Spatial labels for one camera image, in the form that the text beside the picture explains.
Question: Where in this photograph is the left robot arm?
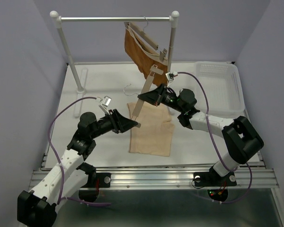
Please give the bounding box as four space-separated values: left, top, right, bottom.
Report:
17 109 139 227

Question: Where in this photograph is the beige underwear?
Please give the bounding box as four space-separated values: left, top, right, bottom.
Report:
129 103 175 157

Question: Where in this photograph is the wooden clip hanger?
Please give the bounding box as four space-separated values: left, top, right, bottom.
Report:
125 65 163 130

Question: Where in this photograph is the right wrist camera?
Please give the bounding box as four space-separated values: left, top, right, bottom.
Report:
165 71 178 87

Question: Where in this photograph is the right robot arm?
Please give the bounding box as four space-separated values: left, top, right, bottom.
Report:
138 84 264 187

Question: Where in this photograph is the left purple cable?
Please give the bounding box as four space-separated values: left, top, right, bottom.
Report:
48 96 112 206

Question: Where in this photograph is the white plastic basket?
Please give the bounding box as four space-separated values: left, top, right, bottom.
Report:
195 61 245 116

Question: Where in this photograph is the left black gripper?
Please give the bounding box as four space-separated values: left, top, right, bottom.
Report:
90 109 138 139

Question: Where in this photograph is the brown underwear on hanger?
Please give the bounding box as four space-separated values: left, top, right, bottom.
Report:
124 26 168 86

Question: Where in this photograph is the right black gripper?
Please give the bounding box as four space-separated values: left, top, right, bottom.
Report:
138 82 185 113

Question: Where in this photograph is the white clothes rack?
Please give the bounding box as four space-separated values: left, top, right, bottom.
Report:
49 10 180 118

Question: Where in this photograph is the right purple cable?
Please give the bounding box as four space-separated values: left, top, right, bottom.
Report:
178 71 253 206

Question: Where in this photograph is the purple cable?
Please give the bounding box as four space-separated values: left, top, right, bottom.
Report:
48 96 112 206
178 71 253 206

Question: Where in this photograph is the aluminium mounting rail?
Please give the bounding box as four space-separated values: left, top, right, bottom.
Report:
30 165 281 190

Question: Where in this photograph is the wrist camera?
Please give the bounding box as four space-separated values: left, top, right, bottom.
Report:
165 71 178 87
96 96 112 114

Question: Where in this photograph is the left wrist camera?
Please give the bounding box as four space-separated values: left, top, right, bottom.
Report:
96 96 112 114

